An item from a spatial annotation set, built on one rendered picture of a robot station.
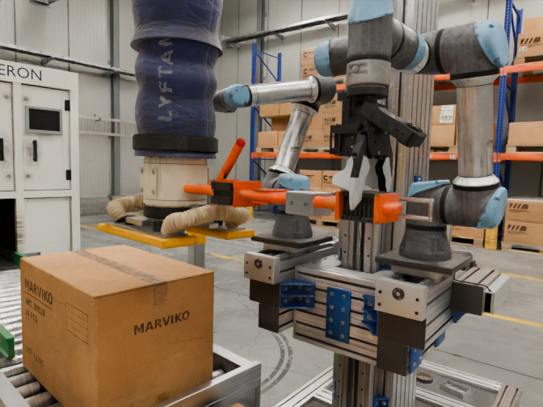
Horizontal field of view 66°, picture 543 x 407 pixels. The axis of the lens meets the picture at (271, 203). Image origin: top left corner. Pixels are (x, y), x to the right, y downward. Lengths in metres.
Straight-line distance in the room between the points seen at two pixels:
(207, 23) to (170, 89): 0.19
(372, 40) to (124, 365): 1.04
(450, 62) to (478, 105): 0.13
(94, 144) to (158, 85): 10.02
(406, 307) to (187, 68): 0.84
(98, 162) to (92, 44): 2.77
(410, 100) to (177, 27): 0.81
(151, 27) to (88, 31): 10.32
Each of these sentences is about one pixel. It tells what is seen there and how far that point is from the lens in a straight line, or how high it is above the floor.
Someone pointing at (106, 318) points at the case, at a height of 0.88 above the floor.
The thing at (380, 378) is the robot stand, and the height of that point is 0.54.
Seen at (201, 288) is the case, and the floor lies 0.90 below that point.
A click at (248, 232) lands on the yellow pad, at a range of 1.13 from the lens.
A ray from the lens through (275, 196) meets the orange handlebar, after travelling 0.85.
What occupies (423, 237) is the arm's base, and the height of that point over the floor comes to 1.10.
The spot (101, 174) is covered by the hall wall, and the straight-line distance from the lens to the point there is 11.19.
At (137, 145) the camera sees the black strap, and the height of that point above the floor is 1.34.
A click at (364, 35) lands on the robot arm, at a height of 1.52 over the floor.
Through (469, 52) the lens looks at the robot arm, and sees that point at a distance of 1.19.
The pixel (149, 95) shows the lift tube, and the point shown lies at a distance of 1.12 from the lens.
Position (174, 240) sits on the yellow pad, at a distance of 0.99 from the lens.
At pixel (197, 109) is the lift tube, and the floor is 1.44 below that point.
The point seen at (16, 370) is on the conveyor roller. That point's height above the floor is 0.54.
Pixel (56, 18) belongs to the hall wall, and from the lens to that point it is 11.15.
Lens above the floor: 1.30
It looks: 5 degrees down
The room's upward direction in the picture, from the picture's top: 2 degrees clockwise
